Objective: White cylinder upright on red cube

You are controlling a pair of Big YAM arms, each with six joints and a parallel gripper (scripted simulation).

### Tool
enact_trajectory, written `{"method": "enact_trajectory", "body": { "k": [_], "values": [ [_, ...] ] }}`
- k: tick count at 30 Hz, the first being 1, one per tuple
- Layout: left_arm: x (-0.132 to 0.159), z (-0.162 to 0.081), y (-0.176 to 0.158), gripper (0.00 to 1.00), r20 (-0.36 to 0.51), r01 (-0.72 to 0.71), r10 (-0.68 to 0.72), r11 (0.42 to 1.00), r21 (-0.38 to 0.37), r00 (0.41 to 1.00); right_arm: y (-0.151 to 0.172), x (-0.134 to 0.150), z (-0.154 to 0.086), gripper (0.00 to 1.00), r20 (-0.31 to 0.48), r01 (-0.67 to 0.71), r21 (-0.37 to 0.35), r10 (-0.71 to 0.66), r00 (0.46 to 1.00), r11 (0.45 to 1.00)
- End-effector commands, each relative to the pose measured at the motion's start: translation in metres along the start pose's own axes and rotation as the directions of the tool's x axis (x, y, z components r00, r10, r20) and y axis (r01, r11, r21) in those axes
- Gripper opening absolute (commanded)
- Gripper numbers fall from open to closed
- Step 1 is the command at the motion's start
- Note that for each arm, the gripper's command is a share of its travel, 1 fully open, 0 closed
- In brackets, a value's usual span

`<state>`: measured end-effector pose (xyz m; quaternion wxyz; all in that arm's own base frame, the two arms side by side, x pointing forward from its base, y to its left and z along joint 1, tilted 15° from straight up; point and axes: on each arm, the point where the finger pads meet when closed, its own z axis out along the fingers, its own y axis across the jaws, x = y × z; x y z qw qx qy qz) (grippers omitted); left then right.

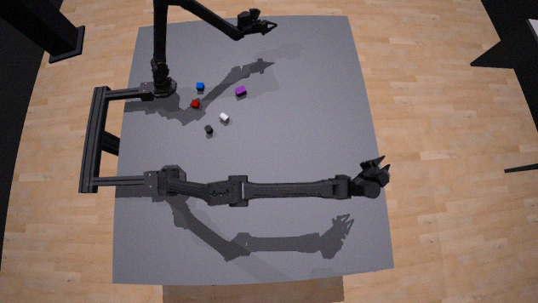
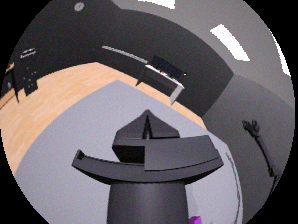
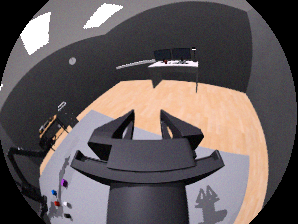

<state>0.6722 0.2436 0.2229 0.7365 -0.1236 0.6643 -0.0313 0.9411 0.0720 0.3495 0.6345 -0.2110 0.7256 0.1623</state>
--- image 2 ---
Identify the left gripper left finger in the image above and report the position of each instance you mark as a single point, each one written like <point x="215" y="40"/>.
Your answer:
<point x="134" y="129"/>

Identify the purple block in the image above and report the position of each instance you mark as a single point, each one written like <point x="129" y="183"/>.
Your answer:
<point x="195" y="220"/>

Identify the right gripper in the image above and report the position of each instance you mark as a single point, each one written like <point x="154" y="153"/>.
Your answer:
<point x="247" y="126"/>

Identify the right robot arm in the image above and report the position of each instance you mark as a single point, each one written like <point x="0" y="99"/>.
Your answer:
<point x="255" y="128"/>

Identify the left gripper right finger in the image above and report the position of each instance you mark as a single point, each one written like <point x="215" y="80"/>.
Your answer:
<point x="159" y="129"/>

